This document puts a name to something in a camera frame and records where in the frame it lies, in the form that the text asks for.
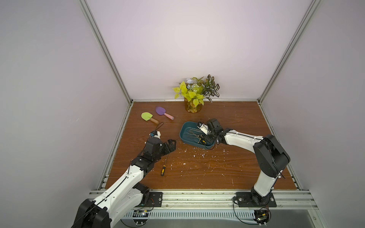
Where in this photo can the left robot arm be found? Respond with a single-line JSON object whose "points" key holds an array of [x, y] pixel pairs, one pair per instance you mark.
{"points": [[127, 192]]}

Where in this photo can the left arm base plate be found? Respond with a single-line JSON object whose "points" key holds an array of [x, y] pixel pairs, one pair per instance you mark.
{"points": [[152, 199]]}

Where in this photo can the green toy shovel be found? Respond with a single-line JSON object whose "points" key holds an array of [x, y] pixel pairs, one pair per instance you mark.
{"points": [[149, 117]]}

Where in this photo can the teal plastic storage box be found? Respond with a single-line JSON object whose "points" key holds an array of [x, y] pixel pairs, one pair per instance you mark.
{"points": [[196, 134]]}

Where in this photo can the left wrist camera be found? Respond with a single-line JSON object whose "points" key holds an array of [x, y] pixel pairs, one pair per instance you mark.
{"points": [[155, 134]]}

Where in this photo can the controller board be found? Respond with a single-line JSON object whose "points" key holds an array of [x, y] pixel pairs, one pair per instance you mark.
{"points": [[262, 216], [140, 217]]}

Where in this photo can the right controller board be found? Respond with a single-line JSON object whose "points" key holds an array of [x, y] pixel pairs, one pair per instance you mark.
{"points": [[262, 216]]}

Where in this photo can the purple toy shovel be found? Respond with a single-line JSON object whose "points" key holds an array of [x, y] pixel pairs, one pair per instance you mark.
{"points": [[162, 112]]}

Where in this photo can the amber vase with plants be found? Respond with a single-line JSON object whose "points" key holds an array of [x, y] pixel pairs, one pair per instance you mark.
{"points": [[195, 91]]}

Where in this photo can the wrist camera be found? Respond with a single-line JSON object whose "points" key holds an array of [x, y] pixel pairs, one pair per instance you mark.
{"points": [[155, 134], [204, 128]]}

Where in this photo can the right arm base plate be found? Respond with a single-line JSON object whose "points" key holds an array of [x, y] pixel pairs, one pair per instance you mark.
{"points": [[253, 200]]}

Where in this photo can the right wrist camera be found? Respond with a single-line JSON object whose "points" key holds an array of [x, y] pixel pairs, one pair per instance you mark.
{"points": [[204, 128]]}

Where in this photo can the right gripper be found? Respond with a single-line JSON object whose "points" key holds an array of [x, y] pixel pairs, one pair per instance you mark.
{"points": [[206, 137]]}

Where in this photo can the left controller board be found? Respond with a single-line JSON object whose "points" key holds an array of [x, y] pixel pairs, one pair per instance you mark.
{"points": [[140, 217]]}

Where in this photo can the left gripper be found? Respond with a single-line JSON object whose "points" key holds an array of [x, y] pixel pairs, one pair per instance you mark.
{"points": [[171, 147]]}

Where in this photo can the aluminium front rail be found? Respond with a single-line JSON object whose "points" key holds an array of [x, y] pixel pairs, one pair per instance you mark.
{"points": [[223, 200]]}

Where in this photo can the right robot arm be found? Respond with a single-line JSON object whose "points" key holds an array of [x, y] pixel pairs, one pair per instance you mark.
{"points": [[271, 156]]}

